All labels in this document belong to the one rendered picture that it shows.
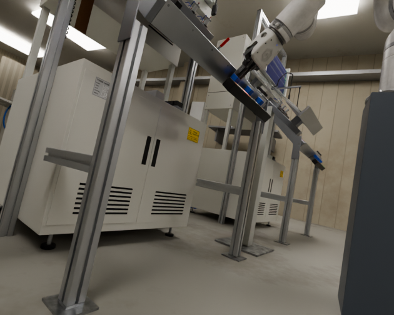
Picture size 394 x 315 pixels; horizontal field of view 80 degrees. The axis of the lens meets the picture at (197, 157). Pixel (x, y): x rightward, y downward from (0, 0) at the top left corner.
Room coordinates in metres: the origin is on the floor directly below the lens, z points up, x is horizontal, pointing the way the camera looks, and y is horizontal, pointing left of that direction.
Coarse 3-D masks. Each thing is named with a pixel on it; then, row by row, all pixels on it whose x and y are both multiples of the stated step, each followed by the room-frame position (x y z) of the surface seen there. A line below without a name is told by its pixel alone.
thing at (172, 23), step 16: (160, 16) 0.56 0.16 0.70; (176, 16) 0.58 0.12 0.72; (176, 32) 0.61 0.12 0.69; (192, 32) 0.63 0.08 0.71; (192, 48) 0.67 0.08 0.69; (208, 48) 0.70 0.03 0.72; (208, 64) 0.75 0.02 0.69; (224, 64) 0.78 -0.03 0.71; (224, 80) 0.83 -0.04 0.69; (256, 96) 1.00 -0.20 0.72
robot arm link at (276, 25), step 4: (276, 20) 0.71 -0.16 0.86; (272, 24) 0.72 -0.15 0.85; (276, 24) 0.70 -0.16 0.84; (280, 24) 0.70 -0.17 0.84; (272, 28) 0.72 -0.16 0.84; (276, 28) 0.70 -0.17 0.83; (280, 28) 0.70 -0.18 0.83; (284, 28) 0.70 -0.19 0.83; (276, 32) 0.71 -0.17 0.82; (280, 32) 0.70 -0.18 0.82; (284, 32) 0.70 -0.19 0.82; (288, 32) 0.70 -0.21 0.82; (280, 36) 0.72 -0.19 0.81; (284, 36) 0.71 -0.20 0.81; (288, 36) 0.71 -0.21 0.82; (284, 40) 0.73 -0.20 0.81; (288, 40) 0.73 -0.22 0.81
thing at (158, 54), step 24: (48, 0) 1.05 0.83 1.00; (96, 0) 1.02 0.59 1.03; (120, 0) 1.11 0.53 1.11; (72, 24) 1.22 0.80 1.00; (96, 24) 1.18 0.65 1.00; (120, 24) 1.13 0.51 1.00; (144, 24) 1.24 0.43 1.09; (144, 48) 1.32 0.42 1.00; (168, 48) 1.39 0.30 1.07; (24, 72) 1.11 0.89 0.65; (144, 72) 1.62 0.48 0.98; (168, 72) 1.46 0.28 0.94; (168, 96) 1.47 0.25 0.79
